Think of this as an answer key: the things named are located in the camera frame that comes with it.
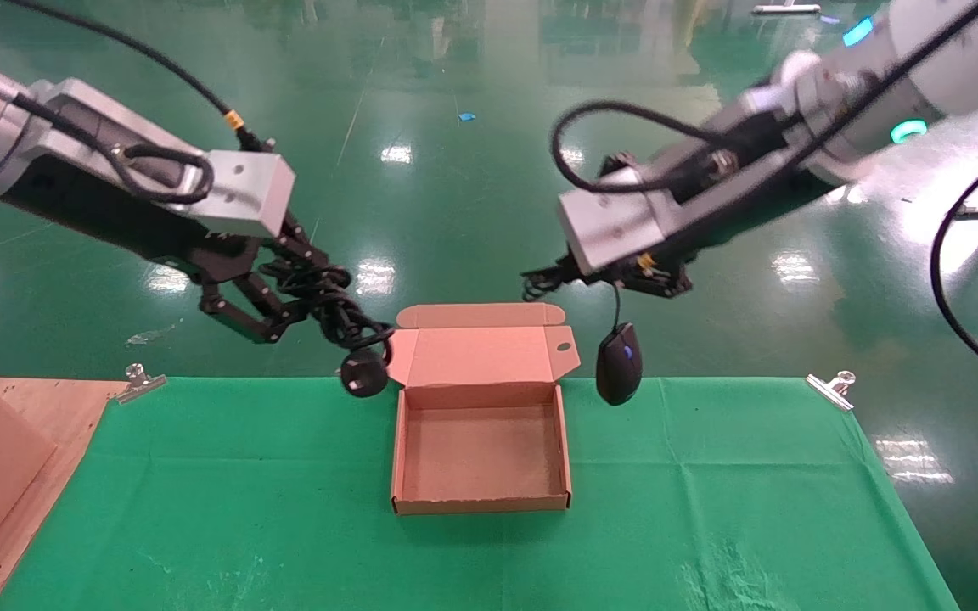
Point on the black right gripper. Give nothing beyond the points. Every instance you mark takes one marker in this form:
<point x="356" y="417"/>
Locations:
<point x="608" y="273"/>

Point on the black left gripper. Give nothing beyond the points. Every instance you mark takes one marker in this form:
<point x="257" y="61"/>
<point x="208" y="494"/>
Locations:
<point x="217" y="255"/>

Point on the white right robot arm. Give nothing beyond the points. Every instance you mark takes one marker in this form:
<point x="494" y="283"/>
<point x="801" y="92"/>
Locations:
<point x="947" y="59"/>

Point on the small open cardboard box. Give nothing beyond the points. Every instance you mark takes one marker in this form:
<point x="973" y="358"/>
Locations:
<point x="480" y="458"/>

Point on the metal binder clip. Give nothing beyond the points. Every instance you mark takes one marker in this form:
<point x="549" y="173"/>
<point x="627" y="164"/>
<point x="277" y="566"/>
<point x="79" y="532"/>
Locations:
<point x="829" y="390"/>
<point x="139" y="382"/>

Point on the green table cloth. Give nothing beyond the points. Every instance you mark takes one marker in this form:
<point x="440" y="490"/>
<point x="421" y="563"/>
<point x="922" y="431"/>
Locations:
<point x="285" y="509"/>

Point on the left wrist camera housing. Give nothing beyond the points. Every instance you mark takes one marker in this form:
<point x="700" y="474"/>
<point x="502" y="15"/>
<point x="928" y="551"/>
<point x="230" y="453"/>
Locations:
<point x="247" y="191"/>

